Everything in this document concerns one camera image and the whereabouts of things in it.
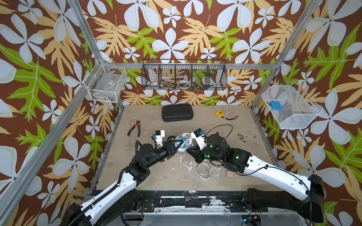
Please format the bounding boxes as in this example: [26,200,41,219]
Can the blue object in basket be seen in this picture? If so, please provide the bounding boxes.
[269,101,282,111]

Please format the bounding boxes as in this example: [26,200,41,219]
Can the white mesh basket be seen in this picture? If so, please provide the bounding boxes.
[262,82,322,130]

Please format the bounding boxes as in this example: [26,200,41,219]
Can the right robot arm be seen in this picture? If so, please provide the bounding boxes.
[187,129,325,223]

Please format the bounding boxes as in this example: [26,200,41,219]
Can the pink charger lower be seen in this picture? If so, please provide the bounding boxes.
[226,170,235,179]

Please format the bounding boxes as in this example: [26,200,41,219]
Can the yellow tape measure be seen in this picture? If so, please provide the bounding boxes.
[216,111,238,121]

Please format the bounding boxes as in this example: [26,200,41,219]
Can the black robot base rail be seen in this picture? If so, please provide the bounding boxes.
[117,189,268,213]

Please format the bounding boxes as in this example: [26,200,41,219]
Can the black wire basket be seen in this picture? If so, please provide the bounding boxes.
[140,59,228,90]

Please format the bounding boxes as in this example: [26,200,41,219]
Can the orange black pliers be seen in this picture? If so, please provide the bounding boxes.
[127,120,141,137]

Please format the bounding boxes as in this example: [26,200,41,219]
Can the teal charger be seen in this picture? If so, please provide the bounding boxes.
[179,141,188,149]

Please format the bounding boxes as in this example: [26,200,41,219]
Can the white coiled cable right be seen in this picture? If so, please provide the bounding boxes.
[210,166,222,180]

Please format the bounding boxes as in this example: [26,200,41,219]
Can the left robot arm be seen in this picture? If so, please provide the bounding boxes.
[60,139,184,226]

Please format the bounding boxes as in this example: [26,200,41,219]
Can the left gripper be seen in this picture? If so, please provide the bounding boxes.
[145,139,182,169]

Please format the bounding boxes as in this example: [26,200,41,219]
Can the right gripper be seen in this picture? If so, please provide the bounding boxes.
[185,143,225,164]

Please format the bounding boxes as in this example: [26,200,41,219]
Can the black hard case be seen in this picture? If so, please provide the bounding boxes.
[162,104,194,122]

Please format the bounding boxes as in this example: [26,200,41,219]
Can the white wire basket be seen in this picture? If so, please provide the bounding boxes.
[84,60,128,103]

